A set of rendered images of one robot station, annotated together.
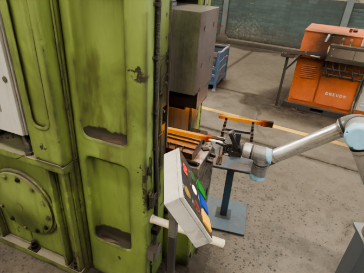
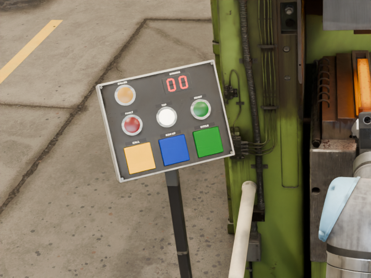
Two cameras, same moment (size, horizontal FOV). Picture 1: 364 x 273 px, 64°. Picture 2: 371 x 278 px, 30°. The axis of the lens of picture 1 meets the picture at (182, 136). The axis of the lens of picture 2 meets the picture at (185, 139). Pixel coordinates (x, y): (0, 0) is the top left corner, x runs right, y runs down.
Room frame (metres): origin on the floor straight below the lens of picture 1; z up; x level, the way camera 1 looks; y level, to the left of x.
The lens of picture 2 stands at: (0.85, -1.73, 2.09)
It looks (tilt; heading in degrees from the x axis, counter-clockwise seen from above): 33 degrees down; 84
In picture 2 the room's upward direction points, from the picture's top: 7 degrees counter-clockwise
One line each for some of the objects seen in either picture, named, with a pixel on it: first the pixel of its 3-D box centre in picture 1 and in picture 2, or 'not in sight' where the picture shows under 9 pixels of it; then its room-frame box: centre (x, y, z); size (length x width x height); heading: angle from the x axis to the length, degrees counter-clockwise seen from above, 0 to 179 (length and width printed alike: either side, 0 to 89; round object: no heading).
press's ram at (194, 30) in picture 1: (173, 43); not in sight; (1.66, 0.08, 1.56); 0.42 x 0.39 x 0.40; 70
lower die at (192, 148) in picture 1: (166, 141); (354, 91); (1.62, 0.10, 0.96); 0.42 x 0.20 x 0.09; 70
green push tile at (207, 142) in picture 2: (200, 189); (207, 142); (1.10, -0.11, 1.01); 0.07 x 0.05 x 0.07; 5
